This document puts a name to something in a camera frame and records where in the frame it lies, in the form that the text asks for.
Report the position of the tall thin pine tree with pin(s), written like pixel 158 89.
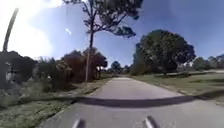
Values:
pixel 90 43

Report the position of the reddish brown bushes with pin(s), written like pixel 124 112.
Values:
pixel 80 63

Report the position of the grey asphalt path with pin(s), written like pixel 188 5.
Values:
pixel 130 103

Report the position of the large broad green tree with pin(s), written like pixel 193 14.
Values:
pixel 163 50

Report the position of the robot's own part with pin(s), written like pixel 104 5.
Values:
pixel 148 122
pixel 76 123

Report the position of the dry grass field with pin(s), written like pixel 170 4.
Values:
pixel 193 83

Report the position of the grass verge with bushes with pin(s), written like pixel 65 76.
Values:
pixel 30 106

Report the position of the distant row of trees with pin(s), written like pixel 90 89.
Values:
pixel 210 62

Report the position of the leaning pole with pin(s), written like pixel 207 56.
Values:
pixel 9 30

